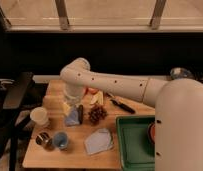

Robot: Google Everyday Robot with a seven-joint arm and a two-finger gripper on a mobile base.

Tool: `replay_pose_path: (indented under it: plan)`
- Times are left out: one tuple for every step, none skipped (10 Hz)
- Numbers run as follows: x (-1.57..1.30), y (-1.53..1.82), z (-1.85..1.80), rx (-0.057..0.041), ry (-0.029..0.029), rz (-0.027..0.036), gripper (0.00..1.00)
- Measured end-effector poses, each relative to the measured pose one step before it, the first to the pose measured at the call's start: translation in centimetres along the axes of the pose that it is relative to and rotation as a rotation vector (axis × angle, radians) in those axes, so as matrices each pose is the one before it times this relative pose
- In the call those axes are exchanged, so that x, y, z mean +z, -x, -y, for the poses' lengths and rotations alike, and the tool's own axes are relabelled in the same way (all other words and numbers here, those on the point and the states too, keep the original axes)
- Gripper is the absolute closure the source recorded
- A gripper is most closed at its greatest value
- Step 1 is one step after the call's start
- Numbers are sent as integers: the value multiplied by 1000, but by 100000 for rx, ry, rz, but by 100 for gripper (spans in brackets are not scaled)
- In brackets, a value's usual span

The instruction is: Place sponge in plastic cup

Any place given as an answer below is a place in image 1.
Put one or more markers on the black remote control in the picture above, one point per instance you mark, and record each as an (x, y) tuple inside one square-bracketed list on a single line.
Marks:
[(80, 113)]

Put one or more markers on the light blue cloth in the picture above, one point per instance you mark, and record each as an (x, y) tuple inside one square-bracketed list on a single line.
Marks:
[(99, 141)]

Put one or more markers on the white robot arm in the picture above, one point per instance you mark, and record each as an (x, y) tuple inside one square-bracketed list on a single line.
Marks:
[(178, 108)]

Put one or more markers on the black handled peeler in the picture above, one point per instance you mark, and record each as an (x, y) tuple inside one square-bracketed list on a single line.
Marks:
[(120, 104)]

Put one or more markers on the white plastic cup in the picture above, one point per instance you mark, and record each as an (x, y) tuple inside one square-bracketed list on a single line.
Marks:
[(40, 116)]

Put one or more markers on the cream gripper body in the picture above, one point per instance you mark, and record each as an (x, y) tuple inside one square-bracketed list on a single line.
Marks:
[(68, 103)]

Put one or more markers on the blue sponge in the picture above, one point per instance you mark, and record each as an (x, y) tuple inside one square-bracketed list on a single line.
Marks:
[(72, 118)]

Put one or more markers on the blue cup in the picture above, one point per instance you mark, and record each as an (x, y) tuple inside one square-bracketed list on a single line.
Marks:
[(60, 140)]

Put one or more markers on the green plastic tray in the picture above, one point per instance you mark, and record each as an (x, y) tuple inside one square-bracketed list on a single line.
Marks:
[(136, 150)]

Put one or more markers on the bunch of dark grapes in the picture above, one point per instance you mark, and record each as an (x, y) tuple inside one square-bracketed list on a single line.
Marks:
[(97, 113)]

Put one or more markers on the metal can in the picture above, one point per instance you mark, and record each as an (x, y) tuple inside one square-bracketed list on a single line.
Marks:
[(44, 140)]

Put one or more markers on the black chair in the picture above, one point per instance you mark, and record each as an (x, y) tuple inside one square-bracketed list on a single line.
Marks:
[(11, 103)]

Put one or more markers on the orange bowl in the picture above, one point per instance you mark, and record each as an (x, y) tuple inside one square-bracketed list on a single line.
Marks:
[(151, 132)]

